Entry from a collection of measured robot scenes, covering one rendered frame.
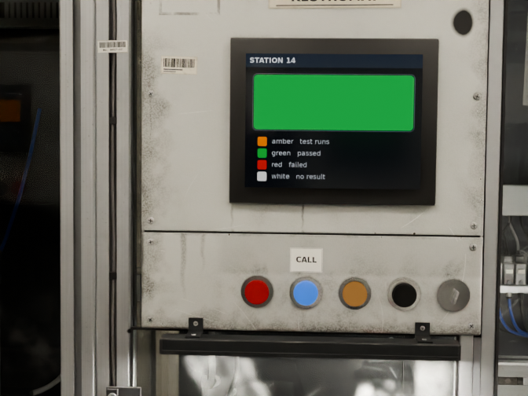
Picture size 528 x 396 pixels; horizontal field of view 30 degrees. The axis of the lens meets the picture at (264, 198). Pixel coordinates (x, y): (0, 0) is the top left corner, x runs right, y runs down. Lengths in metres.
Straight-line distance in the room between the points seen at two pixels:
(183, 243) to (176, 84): 0.20
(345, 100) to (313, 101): 0.04
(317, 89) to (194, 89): 0.15
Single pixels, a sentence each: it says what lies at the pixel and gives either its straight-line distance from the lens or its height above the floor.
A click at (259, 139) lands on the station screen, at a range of 1.18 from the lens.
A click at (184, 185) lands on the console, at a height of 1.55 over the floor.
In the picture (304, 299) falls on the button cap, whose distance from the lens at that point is 1.21.
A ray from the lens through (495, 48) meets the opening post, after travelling 1.24.
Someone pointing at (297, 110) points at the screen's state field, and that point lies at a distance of 1.18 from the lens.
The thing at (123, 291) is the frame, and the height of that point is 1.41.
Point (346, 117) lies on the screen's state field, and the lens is 1.18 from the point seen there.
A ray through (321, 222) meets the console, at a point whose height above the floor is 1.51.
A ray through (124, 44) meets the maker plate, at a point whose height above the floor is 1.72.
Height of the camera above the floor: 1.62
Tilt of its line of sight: 4 degrees down
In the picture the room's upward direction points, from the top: 1 degrees clockwise
